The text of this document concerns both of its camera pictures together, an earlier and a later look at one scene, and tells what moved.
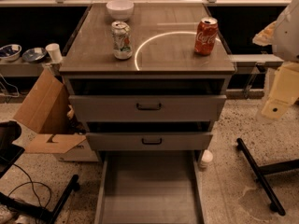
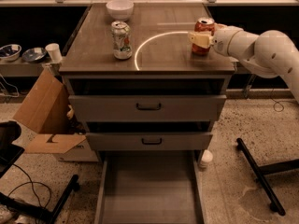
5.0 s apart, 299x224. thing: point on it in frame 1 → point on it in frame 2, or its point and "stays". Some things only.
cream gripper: x=289 y=35 → x=221 y=40
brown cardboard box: x=45 y=110 stays
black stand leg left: x=47 y=216 stays
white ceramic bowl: x=120 y=9 stays
